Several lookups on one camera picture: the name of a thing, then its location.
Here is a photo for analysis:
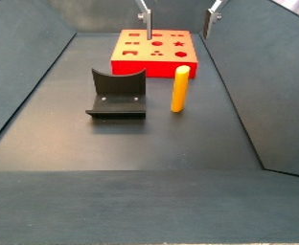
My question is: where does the yellow oval peg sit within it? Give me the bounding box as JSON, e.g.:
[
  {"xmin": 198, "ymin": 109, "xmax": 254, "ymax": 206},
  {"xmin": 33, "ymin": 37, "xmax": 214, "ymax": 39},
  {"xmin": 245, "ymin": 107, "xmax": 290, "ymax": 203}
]
[{"xmin": 171, "ymin": 65, "xmax": 191, "ymax": 113}]

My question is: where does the red shape-sorting board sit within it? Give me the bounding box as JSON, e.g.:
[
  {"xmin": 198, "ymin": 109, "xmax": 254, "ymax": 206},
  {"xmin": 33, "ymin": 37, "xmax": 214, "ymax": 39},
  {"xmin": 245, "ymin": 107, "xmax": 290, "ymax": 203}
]
[{"xmin": 111, "ymin": 30, "xmax": 198, "ymax": 78}]

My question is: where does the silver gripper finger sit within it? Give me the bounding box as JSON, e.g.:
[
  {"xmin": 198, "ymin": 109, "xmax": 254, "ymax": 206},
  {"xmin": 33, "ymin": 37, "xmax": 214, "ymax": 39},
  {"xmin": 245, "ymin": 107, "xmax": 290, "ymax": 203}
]
[
  {"xmin": 135, "ymin": 0, "xmax": 152, "ymax": 40},
  {"xmin": 203, "ymin": 0, "xmax": 227, "ymax": 38}
]

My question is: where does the black curved holder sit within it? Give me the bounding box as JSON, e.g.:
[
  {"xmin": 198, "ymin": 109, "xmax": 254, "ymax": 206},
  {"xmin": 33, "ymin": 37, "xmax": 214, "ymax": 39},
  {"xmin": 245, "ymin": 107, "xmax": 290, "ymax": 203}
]
[{"xmin": 86, "ymin": 70, "xmax": 147, "ymax": 119}]

